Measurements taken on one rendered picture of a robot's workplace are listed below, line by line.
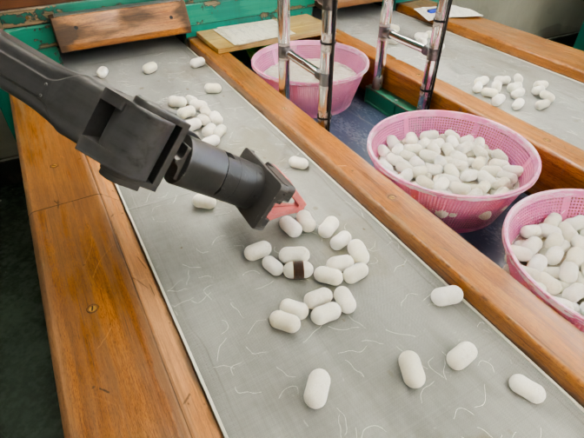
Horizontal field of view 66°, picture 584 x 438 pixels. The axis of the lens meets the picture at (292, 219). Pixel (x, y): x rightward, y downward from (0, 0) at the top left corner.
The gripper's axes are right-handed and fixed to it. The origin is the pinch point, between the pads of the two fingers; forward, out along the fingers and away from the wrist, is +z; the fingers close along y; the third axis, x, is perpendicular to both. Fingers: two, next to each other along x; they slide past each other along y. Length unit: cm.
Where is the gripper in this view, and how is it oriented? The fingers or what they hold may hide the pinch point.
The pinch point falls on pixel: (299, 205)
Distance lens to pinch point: 61.6
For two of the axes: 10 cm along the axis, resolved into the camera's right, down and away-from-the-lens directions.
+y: -4.8, -5.6, 6.8
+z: 6.9, 2.4, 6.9
